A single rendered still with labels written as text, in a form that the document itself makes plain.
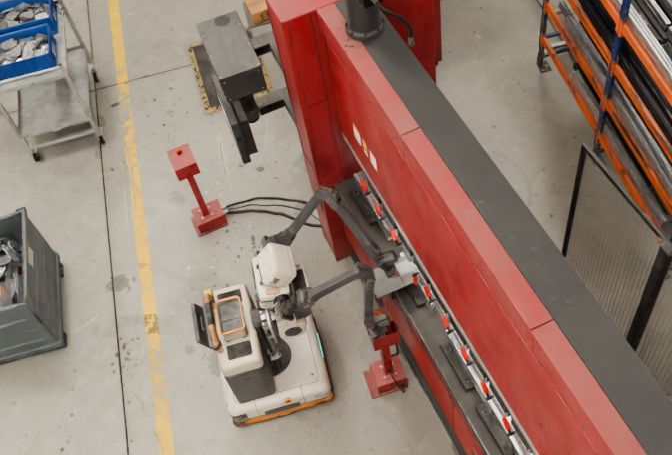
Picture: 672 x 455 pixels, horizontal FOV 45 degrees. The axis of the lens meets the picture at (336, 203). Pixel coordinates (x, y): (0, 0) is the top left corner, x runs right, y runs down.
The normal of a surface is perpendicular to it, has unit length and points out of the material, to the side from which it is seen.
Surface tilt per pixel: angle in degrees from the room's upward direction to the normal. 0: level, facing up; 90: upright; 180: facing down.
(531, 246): 0
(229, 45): 0
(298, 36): 90
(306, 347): 0
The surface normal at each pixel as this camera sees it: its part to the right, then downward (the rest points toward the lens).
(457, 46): -0.12, -0.58
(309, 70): 0.40, 0.71
